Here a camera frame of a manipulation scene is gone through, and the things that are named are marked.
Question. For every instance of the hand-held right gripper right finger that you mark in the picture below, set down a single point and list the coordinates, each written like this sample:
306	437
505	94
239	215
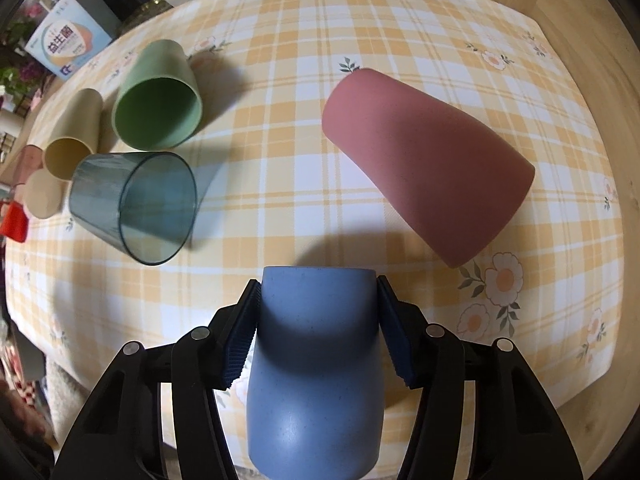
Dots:
398	341

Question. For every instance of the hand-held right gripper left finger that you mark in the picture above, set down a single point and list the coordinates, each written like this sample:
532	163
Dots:
239	341

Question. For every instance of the transparent dark blue cup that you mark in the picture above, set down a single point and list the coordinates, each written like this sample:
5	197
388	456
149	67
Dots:
135	205

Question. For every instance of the cream cup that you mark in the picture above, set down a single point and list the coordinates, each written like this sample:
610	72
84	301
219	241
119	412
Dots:
42	195

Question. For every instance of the red cup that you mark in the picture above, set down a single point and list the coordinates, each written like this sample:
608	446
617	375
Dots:
14	222

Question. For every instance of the green cup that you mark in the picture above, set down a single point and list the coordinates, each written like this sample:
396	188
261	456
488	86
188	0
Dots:
157	100

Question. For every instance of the beige cup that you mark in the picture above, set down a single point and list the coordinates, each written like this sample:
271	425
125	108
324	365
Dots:
72	135

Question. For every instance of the transparent pink cup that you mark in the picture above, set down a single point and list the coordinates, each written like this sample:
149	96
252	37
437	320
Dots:
27	162

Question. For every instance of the yellow plaid tablecloth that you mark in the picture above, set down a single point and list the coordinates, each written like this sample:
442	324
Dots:
320	110

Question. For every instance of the dark glass bowl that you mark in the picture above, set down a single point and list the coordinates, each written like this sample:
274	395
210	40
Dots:
145	10

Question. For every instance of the blue and white printed box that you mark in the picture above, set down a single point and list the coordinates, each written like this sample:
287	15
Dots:
67	40

